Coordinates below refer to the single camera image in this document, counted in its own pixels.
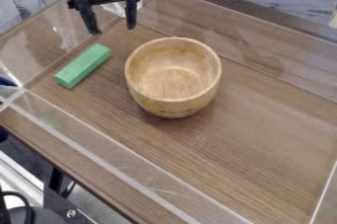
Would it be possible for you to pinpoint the brown wooden bowl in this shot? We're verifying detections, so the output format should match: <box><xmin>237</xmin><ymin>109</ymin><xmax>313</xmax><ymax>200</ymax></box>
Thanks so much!
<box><xmin>125</xmin><ymin>37</ymin><xmax>222</xmax><ymax>118</ymax></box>

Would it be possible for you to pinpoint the blue object at edge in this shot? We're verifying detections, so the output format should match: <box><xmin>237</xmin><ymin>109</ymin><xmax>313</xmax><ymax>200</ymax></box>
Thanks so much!
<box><xmin>0</xmin><ymin>76</ymin><xmax>17</xmax><ymax>87</ymax></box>

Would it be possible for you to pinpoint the black cable loop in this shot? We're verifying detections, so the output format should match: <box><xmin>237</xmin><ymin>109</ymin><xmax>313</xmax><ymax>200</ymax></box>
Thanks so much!
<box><xmin>0</xmin><ymin>190</ymin><xmax>36</xmax><ymax>224</ymax></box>

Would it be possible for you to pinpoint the green rectangular block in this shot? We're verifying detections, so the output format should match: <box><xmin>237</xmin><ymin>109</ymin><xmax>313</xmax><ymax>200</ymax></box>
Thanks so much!
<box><xmin>54</xmin><ymin>43</ymin><xmax>112</xmax><ymax>89</ymax></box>

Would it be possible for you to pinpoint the clear acrylic tray wall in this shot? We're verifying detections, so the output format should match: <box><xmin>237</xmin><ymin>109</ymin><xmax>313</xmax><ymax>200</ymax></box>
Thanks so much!
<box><xmin>0</xmin><ymin>0</ymin><xmax>337</xmax><ymax>224</ymax></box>

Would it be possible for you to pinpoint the black metal table leg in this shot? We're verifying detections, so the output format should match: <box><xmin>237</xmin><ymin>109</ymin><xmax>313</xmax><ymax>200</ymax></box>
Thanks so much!
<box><xmin>49</xmin><ymin>168</ymin><xmax>62</xmax><ymax>193</ymax></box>

